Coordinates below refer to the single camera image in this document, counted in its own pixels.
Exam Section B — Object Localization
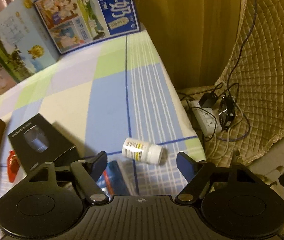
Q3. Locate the white pill bottle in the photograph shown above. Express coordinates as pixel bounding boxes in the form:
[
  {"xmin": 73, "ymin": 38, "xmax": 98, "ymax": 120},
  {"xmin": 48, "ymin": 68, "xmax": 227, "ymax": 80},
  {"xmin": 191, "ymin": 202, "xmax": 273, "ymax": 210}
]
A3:
[{"xmin": 121, "ymin": 138, "xmax": 163, "ymax": 165}]

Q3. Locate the checkered bed sheet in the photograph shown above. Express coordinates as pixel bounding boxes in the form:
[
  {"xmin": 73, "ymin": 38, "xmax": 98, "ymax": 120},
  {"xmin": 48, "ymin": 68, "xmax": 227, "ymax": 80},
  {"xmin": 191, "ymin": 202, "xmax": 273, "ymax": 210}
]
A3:
[{"xmin": 0, "ymin": 30, "xmax": 205, "ymax": 196}]

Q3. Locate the blue milk carton box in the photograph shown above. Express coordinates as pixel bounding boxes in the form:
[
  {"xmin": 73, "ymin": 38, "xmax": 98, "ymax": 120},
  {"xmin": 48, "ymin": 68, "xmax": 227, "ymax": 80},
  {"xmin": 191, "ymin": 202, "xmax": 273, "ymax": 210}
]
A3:
[{"xmin": 35, "ymin": 0, "xmax": 140, "ymax": 54}]

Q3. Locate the red snack packet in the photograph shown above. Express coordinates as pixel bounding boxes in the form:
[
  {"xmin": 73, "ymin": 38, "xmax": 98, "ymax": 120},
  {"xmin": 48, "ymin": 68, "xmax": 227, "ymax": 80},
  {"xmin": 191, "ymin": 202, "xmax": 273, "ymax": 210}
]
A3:
[{"xmin": 7, "ymin": 150, "xmax": 20, "ymax": 183}]

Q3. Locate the olive quilted chair cushion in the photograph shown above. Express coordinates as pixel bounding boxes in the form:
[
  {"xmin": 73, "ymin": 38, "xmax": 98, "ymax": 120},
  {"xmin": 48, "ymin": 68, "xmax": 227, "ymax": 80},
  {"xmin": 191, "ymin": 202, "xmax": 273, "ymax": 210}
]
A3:
[{"xmin": 206, "ymin": 0, "xmax": 284, "ymax": 165}]

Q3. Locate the black power adapter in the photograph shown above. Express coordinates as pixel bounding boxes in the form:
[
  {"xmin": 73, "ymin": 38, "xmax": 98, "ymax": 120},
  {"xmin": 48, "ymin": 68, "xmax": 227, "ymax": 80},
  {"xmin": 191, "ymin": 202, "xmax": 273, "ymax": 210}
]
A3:
[{"xmin": 198, "ymin": 92, "xmax": 218, "ymax": 108}]

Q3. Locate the black small fan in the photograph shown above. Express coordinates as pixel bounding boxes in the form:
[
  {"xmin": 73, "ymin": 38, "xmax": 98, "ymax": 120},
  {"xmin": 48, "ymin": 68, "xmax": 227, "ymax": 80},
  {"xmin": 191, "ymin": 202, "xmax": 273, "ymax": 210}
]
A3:
[{"xmin": 218, "ymin": 95, "xmax": 235, "ymax": 131}]

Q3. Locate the light blue green milk box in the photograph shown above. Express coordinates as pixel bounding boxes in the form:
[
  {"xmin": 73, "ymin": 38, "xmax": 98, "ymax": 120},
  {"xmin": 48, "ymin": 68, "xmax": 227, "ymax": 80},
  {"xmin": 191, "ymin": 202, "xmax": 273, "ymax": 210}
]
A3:
[{"xmin": 0, "ymin": 0, "xmax": 60, "ymax": 83}]

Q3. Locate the black product box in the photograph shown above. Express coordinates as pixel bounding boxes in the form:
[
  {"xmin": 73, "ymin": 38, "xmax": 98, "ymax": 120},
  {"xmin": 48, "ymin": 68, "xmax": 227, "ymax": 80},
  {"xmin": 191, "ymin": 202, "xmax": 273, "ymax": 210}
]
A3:
[{"xmin": 8, "ymin": 113, "xmax": 80, "ymax": 173}]

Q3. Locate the white power strip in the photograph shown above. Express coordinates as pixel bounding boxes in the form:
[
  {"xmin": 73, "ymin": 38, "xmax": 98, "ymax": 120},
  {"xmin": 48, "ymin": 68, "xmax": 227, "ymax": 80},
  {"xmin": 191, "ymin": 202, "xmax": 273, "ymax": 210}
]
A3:
[{"xmin": 190, "ymin": 100, "xmax": 222, "ymax": 137}]

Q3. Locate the blue white tissue pack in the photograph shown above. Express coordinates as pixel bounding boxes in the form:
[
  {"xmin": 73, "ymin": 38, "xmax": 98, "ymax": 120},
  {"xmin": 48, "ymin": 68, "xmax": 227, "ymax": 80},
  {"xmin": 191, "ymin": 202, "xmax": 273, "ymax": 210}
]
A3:
[{"xmin": 97, "ymin": 160, "xmax": 135, "ymax": 199}]

